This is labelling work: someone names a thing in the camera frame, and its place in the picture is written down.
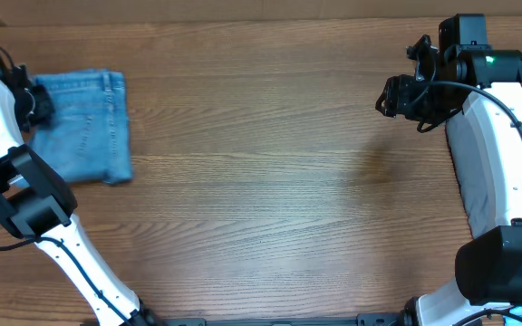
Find light blue denim jeans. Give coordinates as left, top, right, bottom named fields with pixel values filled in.
left=27, top=69, right=133, bottom=184

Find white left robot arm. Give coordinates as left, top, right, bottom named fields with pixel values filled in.
left=0, top=47, right=162, bottom=325

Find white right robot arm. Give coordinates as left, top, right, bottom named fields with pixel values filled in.
left=376, top=35, right=522, bottom=325

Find grey folded shirt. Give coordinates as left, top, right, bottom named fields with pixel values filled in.
left=446, top=83, right=522, bottom=237

